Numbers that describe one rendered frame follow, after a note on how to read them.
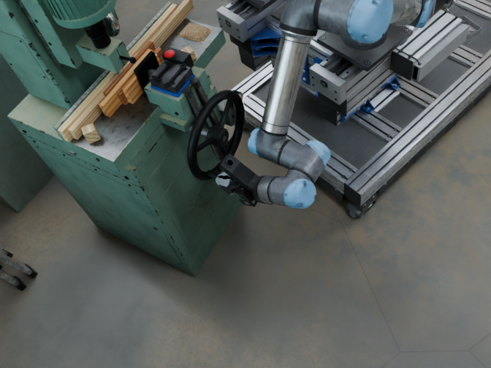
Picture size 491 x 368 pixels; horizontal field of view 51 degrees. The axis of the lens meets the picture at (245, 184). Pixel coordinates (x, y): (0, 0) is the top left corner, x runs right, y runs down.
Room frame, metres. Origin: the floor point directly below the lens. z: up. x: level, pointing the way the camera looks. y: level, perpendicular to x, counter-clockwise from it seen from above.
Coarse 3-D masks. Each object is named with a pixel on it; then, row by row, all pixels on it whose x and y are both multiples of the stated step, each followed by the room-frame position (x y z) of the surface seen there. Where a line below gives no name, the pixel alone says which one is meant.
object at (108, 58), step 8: (80, 40) 1.32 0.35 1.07; (88, 40) 1.31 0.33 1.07; (112, 40) 1.28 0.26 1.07; (120, 40) 1.27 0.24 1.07; (80, 48) 1.30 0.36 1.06; (88, 48) 1.28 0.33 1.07; (96, 48) 1.27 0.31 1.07; (104, 48) 1.26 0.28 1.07; (112, 48) 1.25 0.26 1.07; (120, 48) 1.25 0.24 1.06; (88, 56) 1.29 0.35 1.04; (96, 56) 1.26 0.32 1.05; (104, 56) 1.23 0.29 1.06; (112, 56) 1.23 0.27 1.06; (128, 56) 1.26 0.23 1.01; (96, 64) 1.27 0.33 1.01; (104, 64) 1.25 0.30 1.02; (112, 64) 1.22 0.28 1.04; (120, 64) 1.24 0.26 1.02
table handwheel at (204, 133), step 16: (224, 96) 1.08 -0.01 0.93; (208, 112) 1.02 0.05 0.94; (224, 112) 1.09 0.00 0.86; (240, 112) 1.12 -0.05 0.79; (192, 128) 1.00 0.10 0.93; (208, 128) 1.07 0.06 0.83; (240, 128) 1.11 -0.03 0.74; (192, 144) 0.96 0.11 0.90; (208, 144) 1.00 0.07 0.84; (224, 144) 1.02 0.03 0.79; (192, 160) 0.94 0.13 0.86; (208, 176) 0.96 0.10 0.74
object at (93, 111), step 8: (184, 0) 1.56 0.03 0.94; (184, 8) 1.53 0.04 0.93; (192, 8) 1.55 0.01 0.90; (176, 16) 1.49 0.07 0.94; (184, 16) 1.52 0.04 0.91; (168, 24) 1.46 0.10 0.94; (176, 24) 1.48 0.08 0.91; (160, 32) 1.43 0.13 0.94; (168, 32) 1.45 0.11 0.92; (152, 40) 1.40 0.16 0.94; (160, 40) 1.42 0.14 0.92; (120, 72) 1.29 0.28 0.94; (112, 80) 1.27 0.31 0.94; (104, 88) 1.24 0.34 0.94; (104, 96) 1.21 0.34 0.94; (96, 104) 1.18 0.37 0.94; (88, 112) 1.16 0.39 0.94; (96, 112) 1.17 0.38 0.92; (80, 120) 1.13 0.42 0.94; (88, 120) 1.15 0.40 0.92; (72, 128) 1.11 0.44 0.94; (80, 128) 1.12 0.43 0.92; (72, 136) 1.11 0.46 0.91; (80, 136) 1.11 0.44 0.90
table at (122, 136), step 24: (192, 48) 1.36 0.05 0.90; (216, 48) 1.37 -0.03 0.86; (144, 96) 1.20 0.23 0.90; (96, 120) 1.16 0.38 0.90; (120, 120) 1.13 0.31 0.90; (144, 120) 1.10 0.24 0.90; (168, 120) 1.11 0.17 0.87; (192, 120) 1.10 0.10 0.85; (72, 144) 1.09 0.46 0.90; (96, 144) 1.06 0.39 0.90; (120, 144) 1.04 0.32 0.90; (120, 168) 0.99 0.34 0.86
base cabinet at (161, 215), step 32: (224, 128) 1.32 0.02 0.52; (64, 160) 1.27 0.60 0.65; (96, 192) 1.22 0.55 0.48; (128, 192) 1.07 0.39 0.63; (160, 192) 1.04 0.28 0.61; (192, 192) 1.13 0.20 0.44; (224, 192) 1.24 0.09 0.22; (96, 224) 1.39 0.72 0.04; (128, 224) 1.18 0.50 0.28; (160, 224) 1.02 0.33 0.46; (192, 224) 1.08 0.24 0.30; (224, 224) 1.20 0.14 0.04; (160, 256) 1.12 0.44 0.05; (192, 256) 1.04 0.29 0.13
